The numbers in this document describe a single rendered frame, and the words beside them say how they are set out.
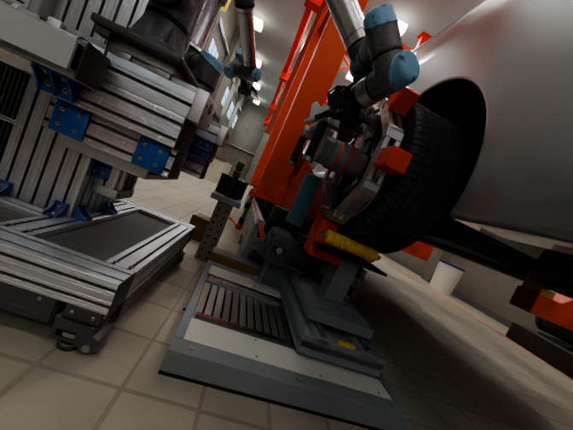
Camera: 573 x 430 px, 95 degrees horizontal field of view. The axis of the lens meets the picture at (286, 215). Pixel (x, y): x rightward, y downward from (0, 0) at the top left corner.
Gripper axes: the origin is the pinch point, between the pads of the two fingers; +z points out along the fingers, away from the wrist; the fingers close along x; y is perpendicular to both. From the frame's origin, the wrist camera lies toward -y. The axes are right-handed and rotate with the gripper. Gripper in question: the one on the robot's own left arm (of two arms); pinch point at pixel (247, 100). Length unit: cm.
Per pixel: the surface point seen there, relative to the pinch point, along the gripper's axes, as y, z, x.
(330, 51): 7, -41, 52
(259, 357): 159, -25, 32
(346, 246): 116, -23, 62
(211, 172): -348, 546, -229
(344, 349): 154, -14, 63
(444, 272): -40, 421, 376
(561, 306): 104, 80, 249
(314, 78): 20, -33, 44
